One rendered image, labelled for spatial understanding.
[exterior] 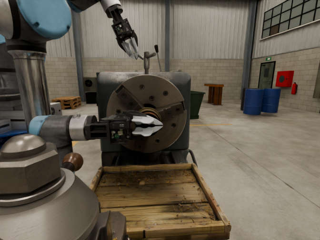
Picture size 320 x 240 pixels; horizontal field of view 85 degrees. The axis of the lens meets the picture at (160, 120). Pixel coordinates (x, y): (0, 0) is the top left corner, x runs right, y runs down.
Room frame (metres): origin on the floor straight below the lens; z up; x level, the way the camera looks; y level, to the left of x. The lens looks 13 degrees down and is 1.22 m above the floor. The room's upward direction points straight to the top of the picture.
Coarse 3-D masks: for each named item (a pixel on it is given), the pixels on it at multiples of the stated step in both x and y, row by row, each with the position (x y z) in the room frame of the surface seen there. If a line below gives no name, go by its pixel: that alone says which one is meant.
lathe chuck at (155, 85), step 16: (128, 80) 0.67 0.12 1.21; (144, 80) 0.67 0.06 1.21; (160, 80) 0.68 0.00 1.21; (112, 96) 0.66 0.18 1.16; (144, 96) 0.67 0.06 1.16; (160, 96) 0.68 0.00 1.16; (176, 96) 0.68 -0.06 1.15; (112, 112) 0.66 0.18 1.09; (176, 128) 0.68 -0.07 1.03; (128, 144) 0.67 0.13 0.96; (160, 144) 0.68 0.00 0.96
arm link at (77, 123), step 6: (78, 114) 0.49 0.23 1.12; (72, 120) 0.47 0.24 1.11; (78, 120) 0.47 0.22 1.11; (84, 120) 0.47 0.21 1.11; (72, 126) 0.46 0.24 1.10; (78, 126) 0.46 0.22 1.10; (84, 126) 0.46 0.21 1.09; (72, 132) 0.45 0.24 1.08; (78, 132) 0.46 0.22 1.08; (84, 132) 0.46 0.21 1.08; (72, 138) 0.46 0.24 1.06; (78, 138) 0.46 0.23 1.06; (84, 138) 0.46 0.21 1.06
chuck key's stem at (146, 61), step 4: (144, 52) 0.71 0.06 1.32; (148, 52) 0.71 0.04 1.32; (144, 56) 0.71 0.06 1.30; (144, 60) 0.71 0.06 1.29; (148, 60) 0.71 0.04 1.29; (144, 64) 0.71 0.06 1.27; (148, 64) 0.71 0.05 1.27; (144, 68) 0.71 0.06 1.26; (148, 68) 0.71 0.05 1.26; (148, 72) 0.72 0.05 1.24
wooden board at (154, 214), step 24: (120, 168) 0.59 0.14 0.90; (144, 168) 0.60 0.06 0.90; (168, 168) 0.60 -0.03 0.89; (192, 168) 0.60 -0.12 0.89; (96, 192) 0.47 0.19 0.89; (120, 192) 0.47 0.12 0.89; (144, 192) 0.47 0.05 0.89; (168, 192) 0.47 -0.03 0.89; (192, 192) 0.47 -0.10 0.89; (144, 216) 0.37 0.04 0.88; (168, 216) 0.37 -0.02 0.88; (192, 216) 0.37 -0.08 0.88; (216, 216) 0.37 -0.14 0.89
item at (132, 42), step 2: (132, 38) 0.83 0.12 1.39; (130, 40) 0.84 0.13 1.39; (132, 40) 0.81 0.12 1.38; (134, 40) 0.84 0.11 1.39; (130, 42) 0.84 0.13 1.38; (132, 42) 0.83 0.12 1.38; (134, 42) 0.84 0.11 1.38; (130, 44) 0.84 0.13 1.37; (132, 44) 0.84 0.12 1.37; (134, 44) 0.79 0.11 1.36; (136, 44) 0.84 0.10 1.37; (132, 46) 0.84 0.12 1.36; (134, 46) 0.81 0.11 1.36; (136, 46) 0.84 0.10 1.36; (134, 48) 0.83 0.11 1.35; (136, 48) 0.83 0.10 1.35; (134, 50) 0.84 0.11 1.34; (136, 50) 0.82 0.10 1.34; (134, 52) 0.84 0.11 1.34; (136, 52) 0.84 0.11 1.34; (136, 54) 0.84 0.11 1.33; (136, 56) 0.84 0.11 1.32; (136, 58) 0.84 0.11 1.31
